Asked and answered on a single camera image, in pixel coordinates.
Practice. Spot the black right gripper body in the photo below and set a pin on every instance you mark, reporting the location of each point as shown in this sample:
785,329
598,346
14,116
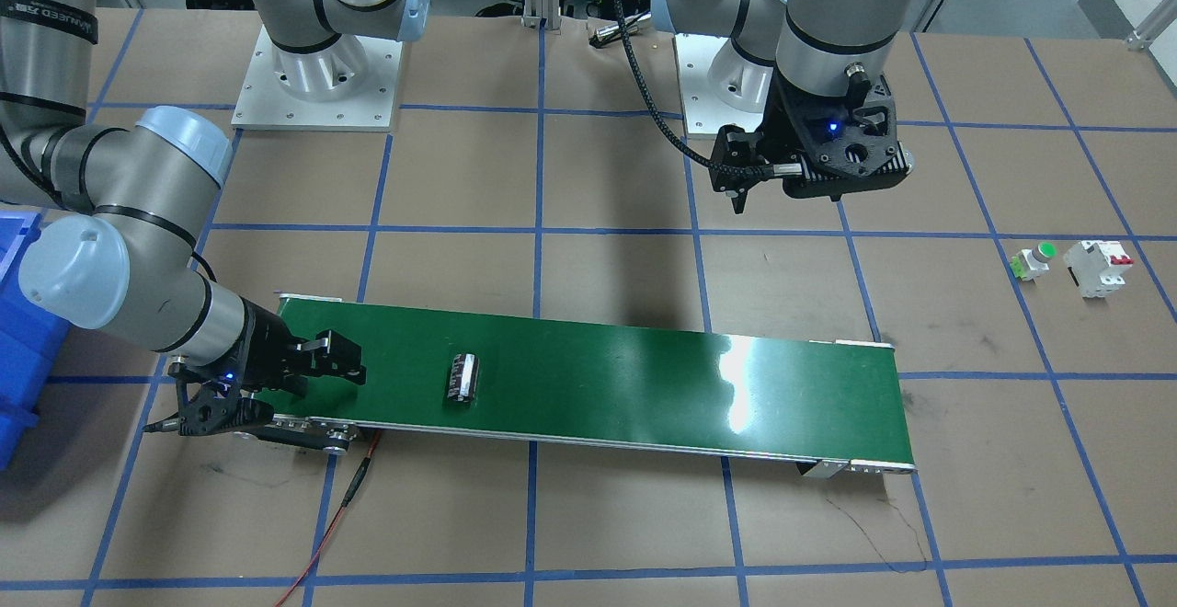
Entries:
265,344

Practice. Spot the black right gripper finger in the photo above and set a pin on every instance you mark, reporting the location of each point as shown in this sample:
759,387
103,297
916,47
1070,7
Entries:
330,354

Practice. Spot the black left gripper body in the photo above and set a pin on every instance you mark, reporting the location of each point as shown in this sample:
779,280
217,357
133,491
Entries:
778,125

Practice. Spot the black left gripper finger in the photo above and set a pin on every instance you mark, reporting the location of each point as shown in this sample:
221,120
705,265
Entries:
738,164

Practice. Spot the black cylindrical capacitor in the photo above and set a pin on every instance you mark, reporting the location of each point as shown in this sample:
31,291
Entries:
463,379

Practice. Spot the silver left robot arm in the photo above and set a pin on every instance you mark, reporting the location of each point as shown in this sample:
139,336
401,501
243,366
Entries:
814,70

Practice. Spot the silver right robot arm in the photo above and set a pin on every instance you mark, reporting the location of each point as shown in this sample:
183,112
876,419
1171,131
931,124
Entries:
133,200

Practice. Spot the green conveyor belt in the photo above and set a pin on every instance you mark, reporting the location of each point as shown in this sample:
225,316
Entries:
836,406

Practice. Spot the blue plastic bin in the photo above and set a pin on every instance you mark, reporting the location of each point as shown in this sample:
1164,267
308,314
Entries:
30,336

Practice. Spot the white circuit breaker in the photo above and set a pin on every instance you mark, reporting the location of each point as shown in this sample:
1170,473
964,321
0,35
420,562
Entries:
1098,267

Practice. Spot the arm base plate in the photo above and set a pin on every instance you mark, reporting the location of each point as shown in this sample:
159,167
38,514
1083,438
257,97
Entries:
718,86
351,86

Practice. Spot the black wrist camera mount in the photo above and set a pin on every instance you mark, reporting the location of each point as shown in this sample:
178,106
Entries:
850,141

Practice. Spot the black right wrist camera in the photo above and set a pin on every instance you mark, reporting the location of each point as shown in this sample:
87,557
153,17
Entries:
210,403

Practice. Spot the green push button switch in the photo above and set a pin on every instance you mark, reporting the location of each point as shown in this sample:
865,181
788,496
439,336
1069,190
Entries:
1029,264

